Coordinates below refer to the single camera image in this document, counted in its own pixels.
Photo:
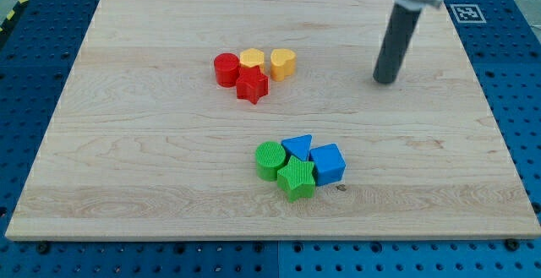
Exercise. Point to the red star block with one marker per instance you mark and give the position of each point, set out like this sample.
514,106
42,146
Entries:
251,84

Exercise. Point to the green cylinder block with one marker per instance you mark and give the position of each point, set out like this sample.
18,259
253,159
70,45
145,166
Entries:
270,157

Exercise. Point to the yellow hexagon block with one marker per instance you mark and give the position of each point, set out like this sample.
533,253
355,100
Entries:
252,57

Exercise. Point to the white fiducial marker tag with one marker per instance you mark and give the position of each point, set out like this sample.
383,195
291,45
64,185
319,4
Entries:
466,13

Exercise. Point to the wooden board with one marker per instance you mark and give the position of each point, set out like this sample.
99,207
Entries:
145,145

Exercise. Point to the yellow heart block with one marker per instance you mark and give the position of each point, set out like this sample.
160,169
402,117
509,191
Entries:
282,63

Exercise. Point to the red cylinder block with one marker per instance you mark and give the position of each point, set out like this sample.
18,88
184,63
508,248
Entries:
226,67

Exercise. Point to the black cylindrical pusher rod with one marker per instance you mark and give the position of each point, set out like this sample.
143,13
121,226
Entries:
399,31

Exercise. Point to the blue cube block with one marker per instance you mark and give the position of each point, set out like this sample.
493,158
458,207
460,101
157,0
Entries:
329,164

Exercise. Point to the blue triangle block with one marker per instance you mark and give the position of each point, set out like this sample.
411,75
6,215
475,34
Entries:
298,146

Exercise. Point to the green star block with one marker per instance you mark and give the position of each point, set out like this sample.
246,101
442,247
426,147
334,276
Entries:
296,179

